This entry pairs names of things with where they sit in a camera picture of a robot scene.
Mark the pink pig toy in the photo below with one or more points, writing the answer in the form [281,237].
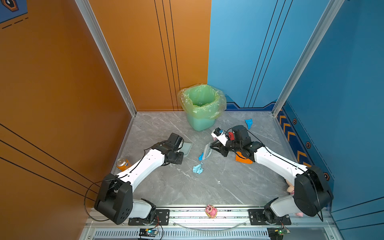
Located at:
[211,211]

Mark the green circuit board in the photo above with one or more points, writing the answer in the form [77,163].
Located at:
[277,234]
[148,233]

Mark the teal hand brush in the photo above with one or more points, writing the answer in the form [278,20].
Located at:
[207,151]

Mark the plush doll pink dress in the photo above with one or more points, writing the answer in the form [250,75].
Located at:
[290,187]

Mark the teal plastic dustpan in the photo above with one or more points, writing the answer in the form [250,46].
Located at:
[185,149]

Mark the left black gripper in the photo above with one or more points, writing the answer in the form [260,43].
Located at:
[180,160]

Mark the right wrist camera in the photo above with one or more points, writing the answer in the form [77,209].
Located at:
[220,135]

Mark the left green circuit board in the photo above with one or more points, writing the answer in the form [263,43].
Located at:
[148,233]

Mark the light cyan paper scrap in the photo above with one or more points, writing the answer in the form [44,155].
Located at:
[198,169]

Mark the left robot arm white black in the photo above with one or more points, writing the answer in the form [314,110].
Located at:
[115,198]

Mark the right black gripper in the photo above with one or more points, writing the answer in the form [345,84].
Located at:
[221,148]

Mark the orange soda can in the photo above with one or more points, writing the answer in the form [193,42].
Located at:
[123,164]

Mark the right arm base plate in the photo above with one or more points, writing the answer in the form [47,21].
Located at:
[259,217]

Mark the blue paper scrap far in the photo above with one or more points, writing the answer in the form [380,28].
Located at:
[249,123]

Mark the red paper scrap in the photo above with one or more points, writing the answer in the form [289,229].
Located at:
[231,136]

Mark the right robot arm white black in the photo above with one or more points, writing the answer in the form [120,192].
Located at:
[310,191]

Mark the green trash bin with bag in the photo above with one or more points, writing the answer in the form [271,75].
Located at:
[203,104]

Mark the right green circuit board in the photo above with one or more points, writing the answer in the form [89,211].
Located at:
[277,234]

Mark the small blue paper scrap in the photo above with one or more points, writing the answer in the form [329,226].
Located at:
[200,157]

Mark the orange paper scrap left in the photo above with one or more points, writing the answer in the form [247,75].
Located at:
[240,158]

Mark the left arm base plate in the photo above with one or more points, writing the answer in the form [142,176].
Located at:
[158,216]

